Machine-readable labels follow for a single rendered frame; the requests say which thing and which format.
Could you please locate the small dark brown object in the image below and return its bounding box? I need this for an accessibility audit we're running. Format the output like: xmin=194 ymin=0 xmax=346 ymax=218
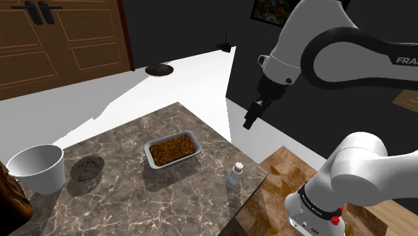
xmin=215 ymin=32 xmax=232 ymax=54

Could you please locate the wooden patterned robot stand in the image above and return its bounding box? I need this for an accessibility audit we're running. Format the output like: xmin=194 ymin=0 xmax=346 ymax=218
xmin=218 ymin=145 xmax=418 ymax=236

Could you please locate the white salt shaker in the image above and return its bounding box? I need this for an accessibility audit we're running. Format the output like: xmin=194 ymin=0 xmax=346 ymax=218
xmin=225 ymin=162 xmax=245 ymax=190

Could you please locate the dark brown round plate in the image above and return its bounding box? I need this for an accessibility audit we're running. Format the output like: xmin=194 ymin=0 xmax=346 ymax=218
xmin=145 ymin=63 xmax=175 ymax=77

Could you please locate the grey tray with brown food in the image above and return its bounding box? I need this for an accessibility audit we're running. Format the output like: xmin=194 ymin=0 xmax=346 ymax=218
xmin=143 ymin=129 xmax=203 ymax=170

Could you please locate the light wooden panel furniture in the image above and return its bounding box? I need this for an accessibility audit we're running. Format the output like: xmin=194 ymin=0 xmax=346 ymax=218
xmin=392 ymin=90 xmax=418 ymax=114

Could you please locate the dark grey round disc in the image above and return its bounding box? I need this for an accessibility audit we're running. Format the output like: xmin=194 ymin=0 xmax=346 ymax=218
xmin=70 ymin=155 xmax=106 ymax=183

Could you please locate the brown wooden door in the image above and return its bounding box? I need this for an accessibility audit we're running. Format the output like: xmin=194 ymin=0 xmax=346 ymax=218
xmin=0 ymin=0 xmax=136 ymax=102

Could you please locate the white bowl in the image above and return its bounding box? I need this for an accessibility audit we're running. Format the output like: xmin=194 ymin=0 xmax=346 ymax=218
xmin=6 ymin=143 xmax=66 ymax=196

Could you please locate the brown rounded object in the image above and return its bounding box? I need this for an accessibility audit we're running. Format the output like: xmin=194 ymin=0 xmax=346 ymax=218
xmin=0 ymin=161 xmax=33 ymax=236

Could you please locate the dark framed wall picture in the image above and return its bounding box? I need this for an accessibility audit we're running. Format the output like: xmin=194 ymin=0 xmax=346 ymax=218
xmin=250 ymin=0 xmax=295 ymax=28

